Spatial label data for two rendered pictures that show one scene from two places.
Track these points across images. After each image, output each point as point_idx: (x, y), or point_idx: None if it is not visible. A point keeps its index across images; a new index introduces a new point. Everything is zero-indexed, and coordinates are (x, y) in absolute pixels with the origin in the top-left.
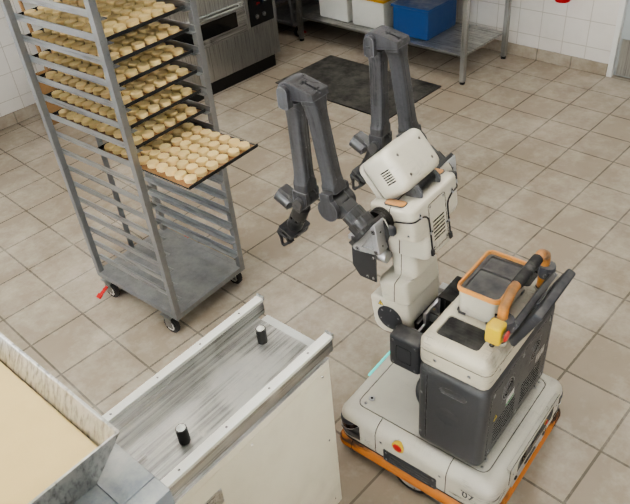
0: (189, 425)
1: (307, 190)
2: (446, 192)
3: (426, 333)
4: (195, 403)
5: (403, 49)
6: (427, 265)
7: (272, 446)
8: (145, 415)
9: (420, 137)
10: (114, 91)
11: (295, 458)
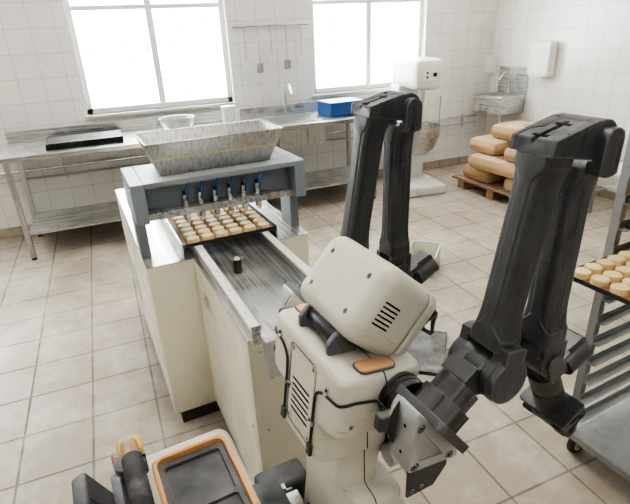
0: (248, 274)
1: (379, 246)
2: (318, 377)
3: (221, 431)
4: (265, 278)
5: (527, 161)
6: (323, 465)
7: (225, 334)
8: (275, 261)
9: (370, 278)
10: (628, 143)
11: (236, 380)
